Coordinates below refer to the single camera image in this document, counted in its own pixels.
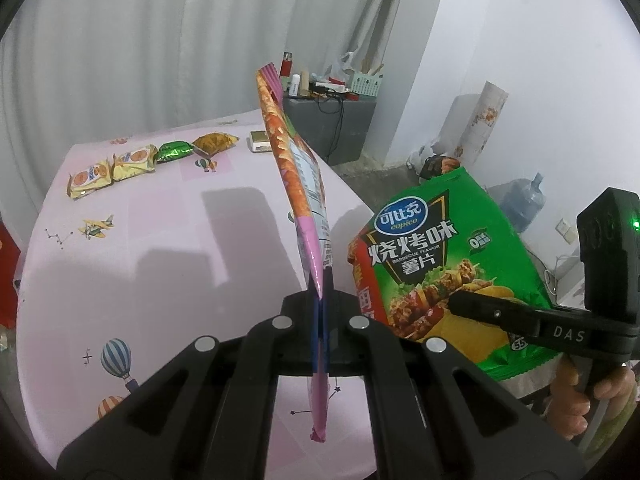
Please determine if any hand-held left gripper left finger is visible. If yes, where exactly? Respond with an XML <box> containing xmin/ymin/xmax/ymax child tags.
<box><xmin>57</xmin><ymin>290</ymin><xmax>321</xmax><ymax>480</ymax></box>

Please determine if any green foil packet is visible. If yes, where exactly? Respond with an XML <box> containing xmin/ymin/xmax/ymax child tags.
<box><xmin>156</xmin><ymin>141</ymin><xmax>194</xmax><ymax>164</ymax></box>

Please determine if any orange-brown snack packet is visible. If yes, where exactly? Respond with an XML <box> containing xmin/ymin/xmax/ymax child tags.
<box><xmin>192</xmin><ymin>132</ymin><xmax>239</xmax><ymax>157</ymax></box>

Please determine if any floral paper roll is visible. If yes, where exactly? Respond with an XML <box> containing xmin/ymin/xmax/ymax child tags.
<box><xmin>457</xmin><ymin>80</ymin><xmax>509</xmax><ymax>167</ymax></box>

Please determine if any black cable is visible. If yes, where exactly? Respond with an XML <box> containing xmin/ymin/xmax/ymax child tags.
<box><xmin>319</xmin><ymin>96</ymin><xmax>347</xmax><ymax>157</ymax></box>

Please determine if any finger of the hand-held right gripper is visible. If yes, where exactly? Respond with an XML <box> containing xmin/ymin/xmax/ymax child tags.
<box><xmin>447</xmin><ymin>290</ymin><xmax>545</xmax><ymax>347</ymax></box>

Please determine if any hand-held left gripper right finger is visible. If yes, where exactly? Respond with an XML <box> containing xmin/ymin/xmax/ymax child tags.
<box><xmin>322</xmin><ymin>289</ymin><xmax>586</xmax><ymax>480</ymax></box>

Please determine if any pink and orange snack packet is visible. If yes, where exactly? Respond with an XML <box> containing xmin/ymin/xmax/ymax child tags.
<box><xmin>256</xmin><ymin>61</ymin><xmax>337</xmax><ymax>443</ymax></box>

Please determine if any grey cabinet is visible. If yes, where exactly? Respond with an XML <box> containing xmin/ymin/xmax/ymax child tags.
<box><xmin>282</xmin><ymin>91</ymin><xmax>379</xmax><ymax>164</ymax></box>

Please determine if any dark snack bag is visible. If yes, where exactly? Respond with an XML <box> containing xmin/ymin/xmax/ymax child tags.
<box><xmin>419</xmin><ymin>155</ymin><xmax>461</xmax><ymax>182</ymax></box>

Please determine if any green chip bag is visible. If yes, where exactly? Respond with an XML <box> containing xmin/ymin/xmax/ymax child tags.
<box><xmin>350</xmin><ymin>165</ymin><xmax>562</xmax><ymax>385</ymax></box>

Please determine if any green pencil box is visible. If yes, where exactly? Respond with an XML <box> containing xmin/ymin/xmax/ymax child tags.
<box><xmin>352</xmin><ymin>72</ymin><xmax>384</xmax><ymax>99</ymax></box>

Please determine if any yellow snack packet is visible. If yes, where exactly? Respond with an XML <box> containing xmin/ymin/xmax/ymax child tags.
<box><xmin>112</xmin><ymin>145</ymin><xmax>157</xmax><ymax>182</ymax></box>
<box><xmin>69</xmin><ymin>160</ymin><xmax>112</xmax><ymax>199</ymax></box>

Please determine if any blue water jug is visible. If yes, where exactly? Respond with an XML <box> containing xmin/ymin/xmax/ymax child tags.
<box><xmin>495</xmin><ymin>172</ymin><xmax>546</xmax><ymax>234</ymax></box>

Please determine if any white curtain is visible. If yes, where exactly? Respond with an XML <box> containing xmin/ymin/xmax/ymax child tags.
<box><xmin>0</xmin><ymin>0</ymin><xmax>451</xmax><ymax>221</ymax></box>

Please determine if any red gift bag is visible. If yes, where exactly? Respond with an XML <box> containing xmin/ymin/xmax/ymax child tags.
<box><xmin>0</xmin><ymin>222</ymin><xmax>22</xmax><ymax>329</ymax></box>

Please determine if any person's right hand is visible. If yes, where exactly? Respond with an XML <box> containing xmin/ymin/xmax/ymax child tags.
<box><xmin>550</xmin><ymin>359</ymin><xmax>638</xmax><ymax>443</ymax></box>

